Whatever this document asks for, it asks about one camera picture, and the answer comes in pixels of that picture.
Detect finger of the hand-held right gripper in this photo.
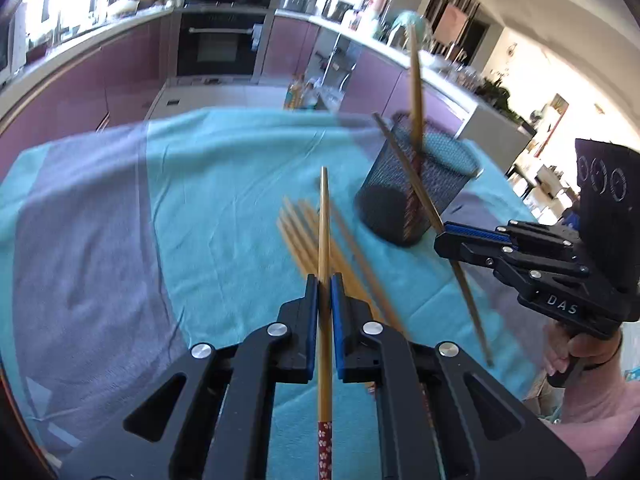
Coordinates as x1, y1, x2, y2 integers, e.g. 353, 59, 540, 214
433, 232, 592, 297
443, 219, 582, 262

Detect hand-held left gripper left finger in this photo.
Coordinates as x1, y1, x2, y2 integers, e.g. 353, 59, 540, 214
60, 274, 321, 480

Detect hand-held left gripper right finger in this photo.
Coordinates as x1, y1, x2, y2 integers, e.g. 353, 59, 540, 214
329, 272, 588, 480

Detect bunch of bamboo chopsticks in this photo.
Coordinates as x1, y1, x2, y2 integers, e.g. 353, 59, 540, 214
276, 197, 408, 342

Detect floral-handled bamboo chopstick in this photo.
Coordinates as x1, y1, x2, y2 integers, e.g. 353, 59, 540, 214
372, 112, 495, 367
316, 166, 333, 480
406, 23, 426, 241

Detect black mesh utensil holder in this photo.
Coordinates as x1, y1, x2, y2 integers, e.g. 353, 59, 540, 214
355, 111, 483, 247

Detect person's right forearm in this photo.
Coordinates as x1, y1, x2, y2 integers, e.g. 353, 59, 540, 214
550, 355, 640, 477

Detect person's right hand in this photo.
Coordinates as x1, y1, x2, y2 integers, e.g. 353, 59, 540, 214
544, 321, 624, 377

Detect potted plant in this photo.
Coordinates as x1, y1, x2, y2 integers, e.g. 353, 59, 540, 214
475, 76, 522, 117

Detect teal and grey tablecloth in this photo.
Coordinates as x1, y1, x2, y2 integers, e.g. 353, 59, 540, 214
0, 107, 547, 472

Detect black built-in oven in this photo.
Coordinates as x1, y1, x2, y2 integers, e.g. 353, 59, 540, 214
176, 0, 279, 79

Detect purple kitchen cabinets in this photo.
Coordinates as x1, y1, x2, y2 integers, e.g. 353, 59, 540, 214
0, 10, 468, 161

